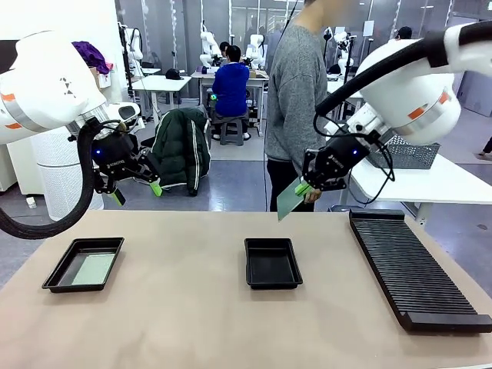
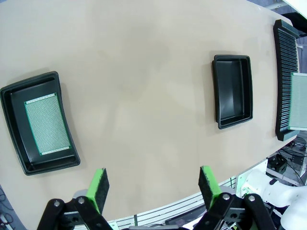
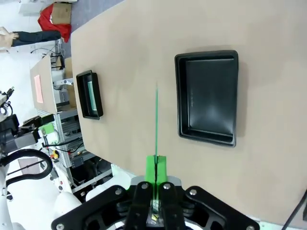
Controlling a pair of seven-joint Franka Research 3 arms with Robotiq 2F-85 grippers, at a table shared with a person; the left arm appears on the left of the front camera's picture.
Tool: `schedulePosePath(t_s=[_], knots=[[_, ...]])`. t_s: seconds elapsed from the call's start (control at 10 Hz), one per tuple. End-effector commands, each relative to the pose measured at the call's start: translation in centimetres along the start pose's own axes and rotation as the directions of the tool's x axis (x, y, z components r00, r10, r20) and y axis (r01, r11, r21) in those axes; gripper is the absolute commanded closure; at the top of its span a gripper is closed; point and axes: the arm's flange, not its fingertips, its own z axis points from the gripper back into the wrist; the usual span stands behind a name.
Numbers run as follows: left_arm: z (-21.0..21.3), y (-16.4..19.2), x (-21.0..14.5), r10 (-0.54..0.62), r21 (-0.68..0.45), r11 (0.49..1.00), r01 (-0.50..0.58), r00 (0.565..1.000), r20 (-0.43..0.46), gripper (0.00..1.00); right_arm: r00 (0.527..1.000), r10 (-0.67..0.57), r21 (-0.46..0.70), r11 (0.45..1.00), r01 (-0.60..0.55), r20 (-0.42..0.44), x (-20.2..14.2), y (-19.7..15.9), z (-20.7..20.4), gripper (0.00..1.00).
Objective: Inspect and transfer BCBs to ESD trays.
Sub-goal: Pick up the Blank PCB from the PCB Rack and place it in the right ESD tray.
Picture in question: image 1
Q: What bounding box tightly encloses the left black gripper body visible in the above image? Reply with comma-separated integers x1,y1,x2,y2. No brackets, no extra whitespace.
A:
91,131,140,178

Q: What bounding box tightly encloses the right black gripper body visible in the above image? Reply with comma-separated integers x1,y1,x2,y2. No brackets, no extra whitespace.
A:
320,135,371,177

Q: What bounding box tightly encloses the green perforated circuit board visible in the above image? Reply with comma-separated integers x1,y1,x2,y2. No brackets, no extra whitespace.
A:
70,251,118,287
276,176,308,223

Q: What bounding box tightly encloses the black plastic ESD tray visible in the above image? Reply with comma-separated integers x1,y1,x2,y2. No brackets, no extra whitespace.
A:
244,238,304,291
41,236,126,294

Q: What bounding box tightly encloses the person's right forearm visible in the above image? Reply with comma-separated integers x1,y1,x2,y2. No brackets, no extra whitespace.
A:
284,115,318,181

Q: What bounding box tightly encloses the person's right hand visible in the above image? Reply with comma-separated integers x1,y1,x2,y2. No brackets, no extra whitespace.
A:
303,187,324,205

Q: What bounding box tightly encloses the dark green striped jacket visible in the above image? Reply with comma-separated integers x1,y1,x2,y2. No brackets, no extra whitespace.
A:
151,107,212,198

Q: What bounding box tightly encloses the white cylindrical air purifier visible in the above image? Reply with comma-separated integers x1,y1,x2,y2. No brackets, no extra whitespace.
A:
29,126,105,223

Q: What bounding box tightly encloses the person in grey sweater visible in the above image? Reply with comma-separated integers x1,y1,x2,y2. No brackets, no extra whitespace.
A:
264,0,349,213

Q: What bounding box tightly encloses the grey plastic mesh basket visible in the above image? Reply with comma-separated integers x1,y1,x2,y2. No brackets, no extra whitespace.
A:
367,134,441,170

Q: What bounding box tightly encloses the white standing desk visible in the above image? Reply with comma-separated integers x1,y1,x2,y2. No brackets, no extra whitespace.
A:
131,75,193,128

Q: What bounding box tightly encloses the large white desk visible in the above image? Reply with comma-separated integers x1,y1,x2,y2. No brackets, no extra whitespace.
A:
347,151,492,228

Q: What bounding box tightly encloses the grey step stool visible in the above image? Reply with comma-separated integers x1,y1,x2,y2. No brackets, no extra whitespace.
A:
218,118,247,147

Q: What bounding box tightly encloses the white cabinet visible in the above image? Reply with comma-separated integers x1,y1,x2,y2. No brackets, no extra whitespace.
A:
0,142,43,196

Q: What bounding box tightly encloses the purple jacket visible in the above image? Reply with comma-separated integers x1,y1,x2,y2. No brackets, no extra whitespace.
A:
71,41,111,75

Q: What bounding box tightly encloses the person in blue jacket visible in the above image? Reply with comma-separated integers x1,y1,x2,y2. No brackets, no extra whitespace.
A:
211,45,251,141

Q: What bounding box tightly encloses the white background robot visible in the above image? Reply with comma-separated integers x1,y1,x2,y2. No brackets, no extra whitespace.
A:
333,30,355,68
121,22,145,78
245,34,267,70
199,30,223,68

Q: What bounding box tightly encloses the background work desk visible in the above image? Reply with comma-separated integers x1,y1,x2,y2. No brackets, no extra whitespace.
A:
191,70,270,135

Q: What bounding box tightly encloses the black slotted PCB rack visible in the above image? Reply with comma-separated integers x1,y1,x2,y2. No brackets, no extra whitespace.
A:
348,208,492,334

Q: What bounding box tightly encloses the black computer monitor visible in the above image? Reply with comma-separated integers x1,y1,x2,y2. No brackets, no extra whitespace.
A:
0,39,20,75

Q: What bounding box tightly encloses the passing person's leg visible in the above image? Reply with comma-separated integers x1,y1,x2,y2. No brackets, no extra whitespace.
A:
476,137,492,161

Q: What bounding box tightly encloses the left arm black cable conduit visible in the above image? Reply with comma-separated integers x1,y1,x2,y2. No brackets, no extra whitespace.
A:
0,117,101,241

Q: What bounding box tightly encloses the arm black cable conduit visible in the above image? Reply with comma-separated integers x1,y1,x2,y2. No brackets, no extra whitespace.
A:
0,117,101,241
314,19,492,117

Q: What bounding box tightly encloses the metal frame chair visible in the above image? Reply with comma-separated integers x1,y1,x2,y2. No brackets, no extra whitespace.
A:
138,111,213,193

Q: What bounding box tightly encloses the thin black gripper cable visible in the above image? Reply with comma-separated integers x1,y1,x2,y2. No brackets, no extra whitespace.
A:
313,113,397,204

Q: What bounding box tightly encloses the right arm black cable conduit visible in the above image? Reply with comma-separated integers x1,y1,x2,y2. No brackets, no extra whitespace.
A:
314,19,492,117

